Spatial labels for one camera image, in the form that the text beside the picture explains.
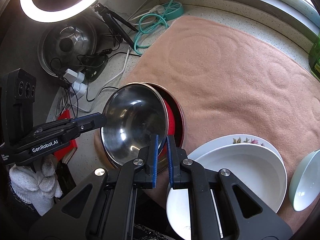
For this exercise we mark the person's left forearm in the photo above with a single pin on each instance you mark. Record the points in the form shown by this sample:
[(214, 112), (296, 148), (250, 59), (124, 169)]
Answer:
[(27, 206)]

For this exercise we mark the red-lined metal bowl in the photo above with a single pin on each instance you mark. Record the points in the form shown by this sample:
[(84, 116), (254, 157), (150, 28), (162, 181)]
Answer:
[(175, 120)]

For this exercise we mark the white multi socket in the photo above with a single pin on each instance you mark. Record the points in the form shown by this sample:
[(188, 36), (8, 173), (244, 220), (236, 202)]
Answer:
[(80, 85)]

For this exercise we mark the stainless steel bowl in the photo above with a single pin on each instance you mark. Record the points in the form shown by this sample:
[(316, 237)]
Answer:
[(130, 120)]

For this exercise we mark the brown leaf floral plate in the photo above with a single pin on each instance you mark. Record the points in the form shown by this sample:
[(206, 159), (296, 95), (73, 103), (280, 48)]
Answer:
[(225, 140)]

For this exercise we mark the teal power strip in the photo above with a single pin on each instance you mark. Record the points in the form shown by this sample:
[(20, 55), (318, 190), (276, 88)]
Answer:
[(175, 11)]

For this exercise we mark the white plate grey leaf print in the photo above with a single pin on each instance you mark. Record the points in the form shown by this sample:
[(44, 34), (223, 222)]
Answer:
[(240, 175)]

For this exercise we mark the black stand base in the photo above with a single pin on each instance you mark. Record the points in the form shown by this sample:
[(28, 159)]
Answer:
[(96, 67)]

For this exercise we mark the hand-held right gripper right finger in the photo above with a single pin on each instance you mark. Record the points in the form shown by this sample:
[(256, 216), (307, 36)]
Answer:
[(170, 165)]

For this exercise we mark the dark cloth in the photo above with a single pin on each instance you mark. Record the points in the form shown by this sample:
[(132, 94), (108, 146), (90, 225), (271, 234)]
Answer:
[(150, 232)]

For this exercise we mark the red book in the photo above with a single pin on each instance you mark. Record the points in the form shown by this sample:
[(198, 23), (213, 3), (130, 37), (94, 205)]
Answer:
[(66, 132)]

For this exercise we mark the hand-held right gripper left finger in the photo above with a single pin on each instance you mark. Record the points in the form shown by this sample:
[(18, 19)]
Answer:
[(155, 162)]

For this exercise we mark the black tripod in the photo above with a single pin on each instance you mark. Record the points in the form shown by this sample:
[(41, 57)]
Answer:
[(117, 22)]

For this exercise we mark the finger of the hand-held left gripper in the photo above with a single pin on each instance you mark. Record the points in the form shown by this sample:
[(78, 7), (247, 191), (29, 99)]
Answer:
[(87, 117), (85, 126)]

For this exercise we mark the window frame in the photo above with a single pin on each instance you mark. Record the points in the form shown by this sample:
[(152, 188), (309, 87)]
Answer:
[(275, 2)]

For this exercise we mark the white plug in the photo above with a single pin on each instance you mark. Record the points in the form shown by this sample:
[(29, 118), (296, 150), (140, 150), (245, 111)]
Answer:
[(157, 9)]

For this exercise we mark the green bottle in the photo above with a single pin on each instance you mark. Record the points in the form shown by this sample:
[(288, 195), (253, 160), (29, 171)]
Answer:
[(315, 60)]

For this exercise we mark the person's left hand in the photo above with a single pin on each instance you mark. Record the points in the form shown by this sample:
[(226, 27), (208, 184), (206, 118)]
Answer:
[(37, 185)]

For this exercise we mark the pink cloth mat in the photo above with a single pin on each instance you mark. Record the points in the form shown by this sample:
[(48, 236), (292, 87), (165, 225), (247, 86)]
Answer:
[(225, 80)]

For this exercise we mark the pale green bowl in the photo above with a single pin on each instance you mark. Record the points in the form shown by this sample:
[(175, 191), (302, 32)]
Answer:
[(307, 182)]

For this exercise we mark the white power adapter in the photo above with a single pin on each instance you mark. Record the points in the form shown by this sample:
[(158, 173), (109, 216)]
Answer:
[(70, 75)]

